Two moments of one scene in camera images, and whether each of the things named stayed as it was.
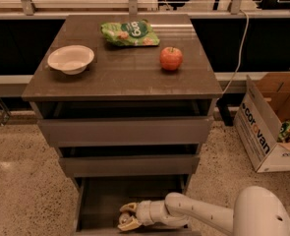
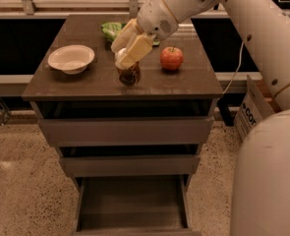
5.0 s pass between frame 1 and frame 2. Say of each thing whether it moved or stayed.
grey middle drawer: stayed
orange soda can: moved
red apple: stayed
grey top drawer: stayed
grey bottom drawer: stayed
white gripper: moved
